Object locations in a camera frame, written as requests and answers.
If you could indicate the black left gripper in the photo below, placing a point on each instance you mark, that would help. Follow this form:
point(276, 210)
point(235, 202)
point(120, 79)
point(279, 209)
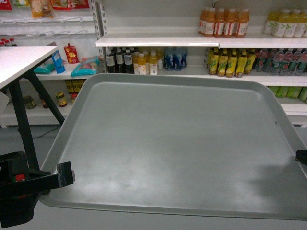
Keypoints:
point(17, 208)

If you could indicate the yellow white drink bottle front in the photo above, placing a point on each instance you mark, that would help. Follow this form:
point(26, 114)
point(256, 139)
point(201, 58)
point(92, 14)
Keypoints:
point(142, 64)

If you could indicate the yellow white drink bottle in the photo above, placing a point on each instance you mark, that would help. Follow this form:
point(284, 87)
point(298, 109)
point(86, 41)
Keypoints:
point(142, 64)
point(153, 64)

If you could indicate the dark drink bottle white cap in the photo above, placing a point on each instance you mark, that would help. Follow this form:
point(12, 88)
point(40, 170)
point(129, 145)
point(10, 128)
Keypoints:
point(120, 61)

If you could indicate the white checkout table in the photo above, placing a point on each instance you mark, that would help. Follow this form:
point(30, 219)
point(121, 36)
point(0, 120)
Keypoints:
point(17, 62)

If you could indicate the white metal shelf unit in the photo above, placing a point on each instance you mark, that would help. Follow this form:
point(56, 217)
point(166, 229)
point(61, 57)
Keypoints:
point(116, 23)

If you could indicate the yellow sauce jar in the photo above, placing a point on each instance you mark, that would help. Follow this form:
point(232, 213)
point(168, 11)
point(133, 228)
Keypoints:
point(61, 99)

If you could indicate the yellow white drink bottle rear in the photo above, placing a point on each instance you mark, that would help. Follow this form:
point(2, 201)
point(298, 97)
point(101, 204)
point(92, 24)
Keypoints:
point(153, 64)

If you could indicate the grey-silver rectangular tray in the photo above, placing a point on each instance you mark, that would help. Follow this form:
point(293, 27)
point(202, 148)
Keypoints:
point(179, 145)

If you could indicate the blue snack bag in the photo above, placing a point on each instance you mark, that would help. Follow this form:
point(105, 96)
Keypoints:
point(58, 62)

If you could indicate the red spout pouch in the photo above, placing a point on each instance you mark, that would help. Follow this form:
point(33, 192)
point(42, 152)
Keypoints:
point(71, 54)

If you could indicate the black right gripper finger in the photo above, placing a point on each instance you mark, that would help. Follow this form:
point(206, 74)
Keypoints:
point(301, 156)

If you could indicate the teal snack pack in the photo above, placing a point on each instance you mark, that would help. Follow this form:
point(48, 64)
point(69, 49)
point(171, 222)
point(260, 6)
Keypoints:
point(88, 66)

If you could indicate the blue water bottle pack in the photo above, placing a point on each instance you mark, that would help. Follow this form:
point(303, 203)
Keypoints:
point(175, 58)

